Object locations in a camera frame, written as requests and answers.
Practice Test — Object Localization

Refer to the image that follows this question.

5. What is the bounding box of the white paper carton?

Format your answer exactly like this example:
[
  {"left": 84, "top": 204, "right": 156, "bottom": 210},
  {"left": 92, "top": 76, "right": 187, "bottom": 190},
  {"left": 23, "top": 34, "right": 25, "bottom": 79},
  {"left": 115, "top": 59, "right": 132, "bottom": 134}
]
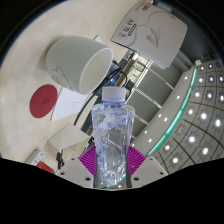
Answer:
[{"left": 110, "top": 1, "right": 188, "bottom": 70}]

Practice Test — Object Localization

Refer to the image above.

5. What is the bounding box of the clear plastic bottle white cap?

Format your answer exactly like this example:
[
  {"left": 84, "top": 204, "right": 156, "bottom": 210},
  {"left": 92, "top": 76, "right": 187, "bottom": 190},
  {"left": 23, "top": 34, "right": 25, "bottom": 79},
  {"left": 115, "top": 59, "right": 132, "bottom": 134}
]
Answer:
[{"left": 90, "top": 86, "right": 136, "bottom": 188}]

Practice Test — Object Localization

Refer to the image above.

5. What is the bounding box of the group of ceiling lights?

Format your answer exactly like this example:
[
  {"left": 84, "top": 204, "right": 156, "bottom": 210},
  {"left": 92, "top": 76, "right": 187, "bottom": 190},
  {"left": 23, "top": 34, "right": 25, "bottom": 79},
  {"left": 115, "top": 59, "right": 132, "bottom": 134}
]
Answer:
[{"left": 143, "top": 61, "right": 224, "bottom": 166}]

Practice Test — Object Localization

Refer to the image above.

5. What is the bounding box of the black marker pen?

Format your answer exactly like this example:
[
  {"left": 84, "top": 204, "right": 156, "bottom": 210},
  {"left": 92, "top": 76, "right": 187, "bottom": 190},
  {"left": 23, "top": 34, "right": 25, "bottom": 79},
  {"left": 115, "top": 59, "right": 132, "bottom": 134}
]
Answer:
[{"left": 55, "top": 148, "right": 65, "bottom": 171}]

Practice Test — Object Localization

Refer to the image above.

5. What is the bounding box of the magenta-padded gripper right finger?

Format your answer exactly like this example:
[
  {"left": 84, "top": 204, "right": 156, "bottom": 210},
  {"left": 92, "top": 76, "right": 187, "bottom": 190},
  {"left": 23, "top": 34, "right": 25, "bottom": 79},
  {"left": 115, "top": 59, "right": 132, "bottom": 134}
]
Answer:
[{"left": 124, "top": 144, "right": 169, "bottom": 189}]

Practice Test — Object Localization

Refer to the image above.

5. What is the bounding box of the flat round red coaster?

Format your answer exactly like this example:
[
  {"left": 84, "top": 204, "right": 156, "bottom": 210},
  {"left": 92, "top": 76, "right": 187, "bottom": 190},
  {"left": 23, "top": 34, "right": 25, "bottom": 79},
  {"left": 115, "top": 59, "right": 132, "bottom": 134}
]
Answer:
[{"left": 29, "top": 84, "right": 59, "bottom": 119}]

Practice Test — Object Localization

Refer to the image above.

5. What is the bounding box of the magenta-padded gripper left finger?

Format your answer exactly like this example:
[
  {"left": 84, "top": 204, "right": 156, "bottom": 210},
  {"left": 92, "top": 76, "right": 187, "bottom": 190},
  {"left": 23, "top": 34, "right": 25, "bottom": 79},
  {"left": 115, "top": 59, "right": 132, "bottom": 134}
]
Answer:
[{"left": 54, "top": 144, "right": 100, "bottom": 190}]

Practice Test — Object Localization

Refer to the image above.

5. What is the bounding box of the white ceramic mug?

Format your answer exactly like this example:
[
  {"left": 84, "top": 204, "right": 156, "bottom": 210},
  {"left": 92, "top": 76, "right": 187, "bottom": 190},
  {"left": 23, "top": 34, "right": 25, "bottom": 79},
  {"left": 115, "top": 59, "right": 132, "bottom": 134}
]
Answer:
[{"left": 44, "top": 35, "right": 115, "bottom": 95}]

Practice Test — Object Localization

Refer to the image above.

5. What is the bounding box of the black cable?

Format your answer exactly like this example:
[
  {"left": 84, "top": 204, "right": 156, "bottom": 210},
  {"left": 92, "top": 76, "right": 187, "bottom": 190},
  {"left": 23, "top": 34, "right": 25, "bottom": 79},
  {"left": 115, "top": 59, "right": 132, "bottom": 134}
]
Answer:
[{"left": 73, "top": 59, "right": 129, "bottom": 128}]

